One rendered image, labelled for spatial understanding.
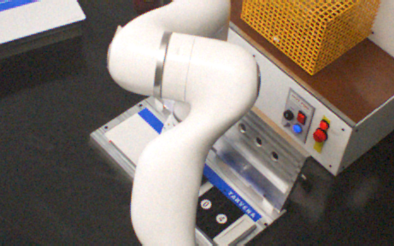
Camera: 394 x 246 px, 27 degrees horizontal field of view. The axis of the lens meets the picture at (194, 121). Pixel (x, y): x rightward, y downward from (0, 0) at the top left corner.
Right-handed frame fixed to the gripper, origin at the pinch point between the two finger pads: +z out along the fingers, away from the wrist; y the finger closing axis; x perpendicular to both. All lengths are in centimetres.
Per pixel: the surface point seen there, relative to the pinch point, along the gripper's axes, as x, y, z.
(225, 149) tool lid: 10.4, 4.2, -4.6
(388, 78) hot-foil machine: 42, 19, -24
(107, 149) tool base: -6.6, -15.3, 3.8
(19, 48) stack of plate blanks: -4, -54, 4
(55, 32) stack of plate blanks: 5, -51, 0
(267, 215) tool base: 8.9, 20.9, 0.6
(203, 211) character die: -1.4, 11.5, 1.8
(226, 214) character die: 2.3, 15.1, 1.8
